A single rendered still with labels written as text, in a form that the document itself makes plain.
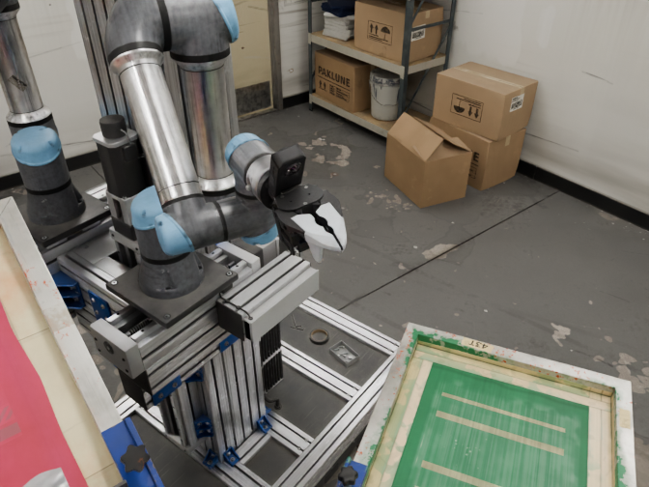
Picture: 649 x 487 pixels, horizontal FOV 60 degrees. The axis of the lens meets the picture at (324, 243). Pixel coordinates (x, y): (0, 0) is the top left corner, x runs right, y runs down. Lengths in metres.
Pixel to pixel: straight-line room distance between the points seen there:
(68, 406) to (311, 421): 1.42
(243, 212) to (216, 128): 0.26
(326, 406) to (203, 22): 1.71
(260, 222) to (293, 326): 1.76
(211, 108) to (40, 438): 0.67
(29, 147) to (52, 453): 0.83
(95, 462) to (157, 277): 0.43
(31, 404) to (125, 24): 0.67
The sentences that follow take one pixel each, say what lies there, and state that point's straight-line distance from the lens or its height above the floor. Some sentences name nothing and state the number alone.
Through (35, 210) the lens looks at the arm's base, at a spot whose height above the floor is 1.30.
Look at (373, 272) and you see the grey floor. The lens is 3.41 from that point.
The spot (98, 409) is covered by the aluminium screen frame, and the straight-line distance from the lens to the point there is 1.07.
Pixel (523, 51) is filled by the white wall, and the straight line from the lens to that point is 4.46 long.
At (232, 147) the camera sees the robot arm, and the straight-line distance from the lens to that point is 1.00.
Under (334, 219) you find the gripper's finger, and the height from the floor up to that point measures 1.68.
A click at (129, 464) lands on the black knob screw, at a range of 0.99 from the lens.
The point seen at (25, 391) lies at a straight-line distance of 1.12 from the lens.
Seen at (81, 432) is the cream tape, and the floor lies 1.29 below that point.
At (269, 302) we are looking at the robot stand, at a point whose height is 1.17.
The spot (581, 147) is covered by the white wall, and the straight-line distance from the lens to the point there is 4.35.
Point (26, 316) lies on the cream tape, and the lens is 1.16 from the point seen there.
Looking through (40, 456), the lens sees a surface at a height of 1.28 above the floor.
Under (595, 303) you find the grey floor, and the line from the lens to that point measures 3.52.
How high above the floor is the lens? 2.11
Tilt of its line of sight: 36 degrees down
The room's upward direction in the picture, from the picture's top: straight up
